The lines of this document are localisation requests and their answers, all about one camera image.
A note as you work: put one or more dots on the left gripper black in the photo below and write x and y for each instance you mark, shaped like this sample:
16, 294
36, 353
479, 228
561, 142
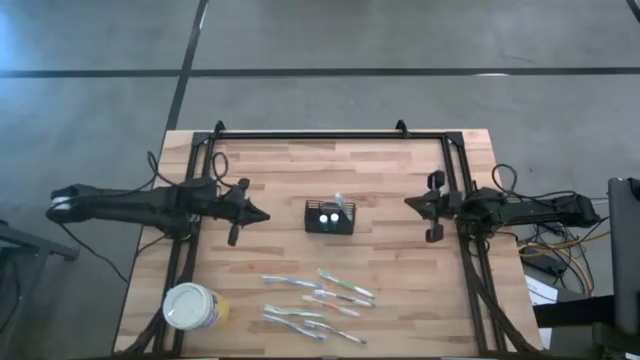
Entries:
232, 210

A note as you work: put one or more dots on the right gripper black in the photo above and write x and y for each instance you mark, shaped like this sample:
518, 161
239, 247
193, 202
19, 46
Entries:
447, 207

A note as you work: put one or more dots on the blue white bagged toothbrush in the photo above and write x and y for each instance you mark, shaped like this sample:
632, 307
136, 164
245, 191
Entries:
292, 282
295, 328
342, 202

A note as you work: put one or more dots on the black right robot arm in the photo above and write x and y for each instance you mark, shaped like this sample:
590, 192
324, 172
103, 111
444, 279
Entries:
540, 210

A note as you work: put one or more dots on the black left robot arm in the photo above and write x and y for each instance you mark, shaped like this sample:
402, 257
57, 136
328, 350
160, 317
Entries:
125, 205

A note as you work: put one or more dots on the yellow canister white lid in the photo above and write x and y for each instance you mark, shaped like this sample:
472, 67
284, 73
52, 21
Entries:
190, 305

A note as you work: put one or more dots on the black power brick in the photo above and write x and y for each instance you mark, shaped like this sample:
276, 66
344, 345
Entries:
547, 264

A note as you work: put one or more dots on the white paper sheet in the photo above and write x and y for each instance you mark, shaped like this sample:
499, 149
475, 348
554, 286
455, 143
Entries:
540, 292

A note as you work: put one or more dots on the dark grey panel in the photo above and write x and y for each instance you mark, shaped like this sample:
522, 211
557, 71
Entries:
625, 250

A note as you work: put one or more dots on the black table rail frame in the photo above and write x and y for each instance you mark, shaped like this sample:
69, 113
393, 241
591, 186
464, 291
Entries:
325, 135

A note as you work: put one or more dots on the dark metal furniture frame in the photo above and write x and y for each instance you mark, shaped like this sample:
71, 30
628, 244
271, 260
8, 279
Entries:
40, 246

